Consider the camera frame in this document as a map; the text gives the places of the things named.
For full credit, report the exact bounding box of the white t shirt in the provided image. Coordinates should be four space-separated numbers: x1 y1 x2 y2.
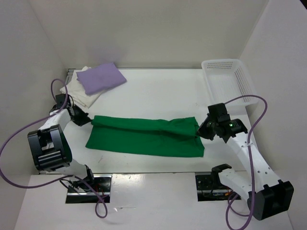
66 66 105 108

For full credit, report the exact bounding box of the green t shirt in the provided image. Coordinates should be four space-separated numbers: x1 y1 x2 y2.
85 115 205 158

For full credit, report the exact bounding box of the purple t shirt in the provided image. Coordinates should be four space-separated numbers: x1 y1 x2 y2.
77 62 127 95

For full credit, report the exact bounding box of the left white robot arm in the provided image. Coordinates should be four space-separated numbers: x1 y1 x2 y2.
27 93 96 192

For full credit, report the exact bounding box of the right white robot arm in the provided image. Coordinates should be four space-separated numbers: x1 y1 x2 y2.
197 103 294 220

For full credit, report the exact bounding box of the white plastic basket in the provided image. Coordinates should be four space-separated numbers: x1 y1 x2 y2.
201 59 259 109

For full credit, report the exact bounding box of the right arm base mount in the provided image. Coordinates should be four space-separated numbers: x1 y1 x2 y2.
195 172 233 202

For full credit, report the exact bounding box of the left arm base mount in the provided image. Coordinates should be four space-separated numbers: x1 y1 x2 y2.
60 175 112 204

